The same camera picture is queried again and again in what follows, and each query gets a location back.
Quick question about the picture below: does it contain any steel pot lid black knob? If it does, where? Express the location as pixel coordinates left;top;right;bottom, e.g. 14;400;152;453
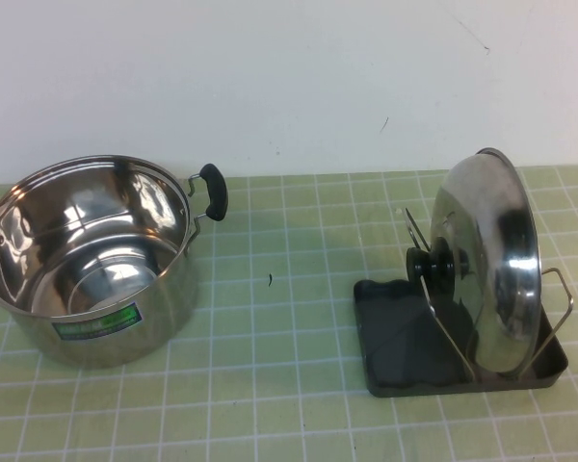
404;147;545;377

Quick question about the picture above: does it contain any stainless steel pot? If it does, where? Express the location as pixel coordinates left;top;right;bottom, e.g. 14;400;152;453
0;153;230;372

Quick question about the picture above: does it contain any dark grey drip tray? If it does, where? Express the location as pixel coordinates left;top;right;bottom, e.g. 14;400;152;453
354;276;569;399

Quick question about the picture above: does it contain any green grid table mat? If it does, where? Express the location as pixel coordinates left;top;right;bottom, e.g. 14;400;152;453
0;163;578;462

